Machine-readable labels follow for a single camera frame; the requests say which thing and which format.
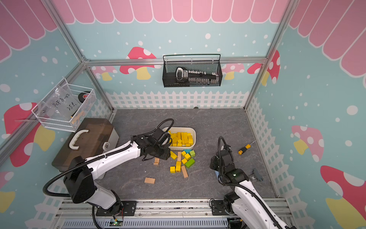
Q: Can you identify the wooden arch block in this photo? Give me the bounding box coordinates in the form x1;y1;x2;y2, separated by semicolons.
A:
153;157;160;166

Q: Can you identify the small yellow cube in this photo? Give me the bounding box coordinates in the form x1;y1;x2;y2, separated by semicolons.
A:
188;135;194;146

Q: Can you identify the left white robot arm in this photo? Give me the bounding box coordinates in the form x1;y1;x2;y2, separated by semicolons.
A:
43;118;174;229

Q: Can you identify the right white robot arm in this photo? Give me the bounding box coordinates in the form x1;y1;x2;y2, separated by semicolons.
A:
210;136;296;229

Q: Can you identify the yellow upright rectangular block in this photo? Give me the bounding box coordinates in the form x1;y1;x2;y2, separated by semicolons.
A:
170;151;177;160

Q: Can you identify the left natural wooden plank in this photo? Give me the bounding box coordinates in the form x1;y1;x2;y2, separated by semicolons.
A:
177;152;182;161

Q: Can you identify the natural wooden plank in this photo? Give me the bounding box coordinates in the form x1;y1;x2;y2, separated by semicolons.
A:
177;152;182;161
181;165;189;178

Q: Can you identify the small grey metal clip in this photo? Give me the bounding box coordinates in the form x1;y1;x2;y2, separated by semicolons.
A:
249;169;264;181

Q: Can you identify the right natural wooden plank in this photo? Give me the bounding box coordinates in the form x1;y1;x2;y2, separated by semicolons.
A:
181;165;189;178

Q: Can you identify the yellow black screwdriver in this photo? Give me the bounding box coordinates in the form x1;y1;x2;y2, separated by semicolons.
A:
238;140;256;155

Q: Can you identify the white plastic tub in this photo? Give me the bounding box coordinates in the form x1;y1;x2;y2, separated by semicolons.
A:
168;127;196;150

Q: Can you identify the socket wrench set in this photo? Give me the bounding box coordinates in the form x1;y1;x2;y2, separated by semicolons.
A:
175;67;221;86

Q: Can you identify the black tape roll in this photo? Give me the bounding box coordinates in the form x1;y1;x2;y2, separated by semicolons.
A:
78;91;90;103

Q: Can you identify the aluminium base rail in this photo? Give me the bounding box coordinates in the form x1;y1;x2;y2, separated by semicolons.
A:
51;198;239;229

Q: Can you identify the brown toolbox with white handle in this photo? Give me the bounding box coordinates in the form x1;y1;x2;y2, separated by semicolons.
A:
51;118;119;172

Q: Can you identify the black wire mesh basket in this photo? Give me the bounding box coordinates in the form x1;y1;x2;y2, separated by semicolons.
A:
162;54;223;87

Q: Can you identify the clear wall-mounted bin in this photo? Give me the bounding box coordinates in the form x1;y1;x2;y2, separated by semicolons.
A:
31;78;97;132

